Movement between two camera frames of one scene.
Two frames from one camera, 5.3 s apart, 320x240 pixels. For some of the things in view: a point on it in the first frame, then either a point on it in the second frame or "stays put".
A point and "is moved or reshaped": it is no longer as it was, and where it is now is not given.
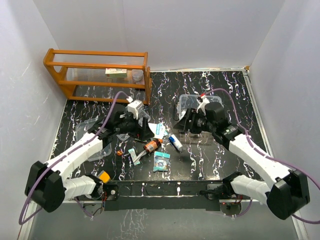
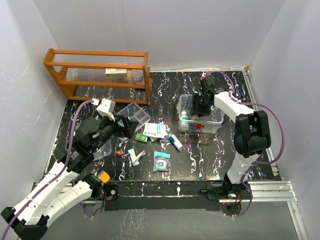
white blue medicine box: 158,130 stays put
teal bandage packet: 161,161 stays put
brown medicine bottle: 153,145 is moved or reshaped
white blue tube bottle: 175,142 stays put
